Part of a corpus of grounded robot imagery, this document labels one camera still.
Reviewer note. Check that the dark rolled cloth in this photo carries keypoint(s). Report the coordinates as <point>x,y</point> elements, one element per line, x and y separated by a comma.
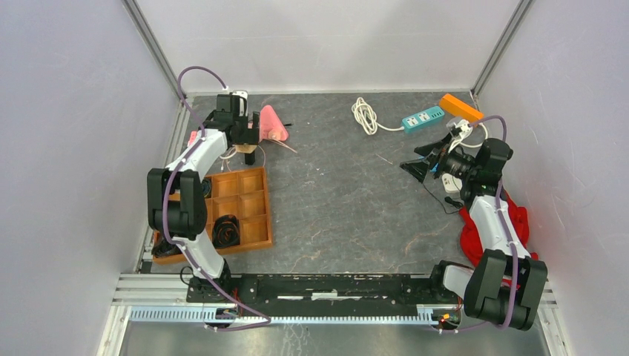
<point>226,231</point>

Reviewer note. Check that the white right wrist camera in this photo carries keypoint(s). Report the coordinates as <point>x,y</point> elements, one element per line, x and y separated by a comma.
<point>459,129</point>

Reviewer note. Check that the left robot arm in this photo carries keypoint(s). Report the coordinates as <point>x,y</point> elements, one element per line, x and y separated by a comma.
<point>176,201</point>

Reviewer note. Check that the pink plug adapter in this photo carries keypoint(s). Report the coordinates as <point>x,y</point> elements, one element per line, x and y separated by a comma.
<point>192,138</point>

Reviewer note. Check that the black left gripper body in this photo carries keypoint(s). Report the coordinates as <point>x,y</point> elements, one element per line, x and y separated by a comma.
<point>245,134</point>

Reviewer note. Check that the red cloth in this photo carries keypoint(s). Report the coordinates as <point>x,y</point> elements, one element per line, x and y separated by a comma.
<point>486,226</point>

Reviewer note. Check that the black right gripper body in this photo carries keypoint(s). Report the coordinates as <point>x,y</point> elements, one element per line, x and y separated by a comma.
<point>458,165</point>

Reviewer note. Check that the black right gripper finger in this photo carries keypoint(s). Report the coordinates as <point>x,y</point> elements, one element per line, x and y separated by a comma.
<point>426,150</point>
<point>418,168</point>

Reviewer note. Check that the black block plug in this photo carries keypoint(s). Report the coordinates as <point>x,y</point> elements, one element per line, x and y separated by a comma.
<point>250,158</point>

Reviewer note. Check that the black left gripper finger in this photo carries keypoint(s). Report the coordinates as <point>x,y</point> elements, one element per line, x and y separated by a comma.
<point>255,126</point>
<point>245,148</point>

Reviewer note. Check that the black rolled cloth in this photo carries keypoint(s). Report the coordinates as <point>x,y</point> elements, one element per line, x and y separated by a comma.
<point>163,249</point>

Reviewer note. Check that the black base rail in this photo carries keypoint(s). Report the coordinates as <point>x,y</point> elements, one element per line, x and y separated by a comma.
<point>327,295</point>

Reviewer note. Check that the teal power strip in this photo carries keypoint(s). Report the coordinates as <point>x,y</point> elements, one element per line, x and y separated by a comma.
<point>422,119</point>

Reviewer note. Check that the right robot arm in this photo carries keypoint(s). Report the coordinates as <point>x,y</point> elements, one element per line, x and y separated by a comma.
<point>506,286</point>

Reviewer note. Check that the pink triangular power strip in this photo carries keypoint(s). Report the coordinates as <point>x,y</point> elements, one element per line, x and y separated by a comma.
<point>271,127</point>

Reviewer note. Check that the orange power strip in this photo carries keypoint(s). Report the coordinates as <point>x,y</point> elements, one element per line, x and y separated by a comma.
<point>458,108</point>

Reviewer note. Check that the white square plug adapter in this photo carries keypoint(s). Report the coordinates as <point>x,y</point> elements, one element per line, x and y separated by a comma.
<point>451,184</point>

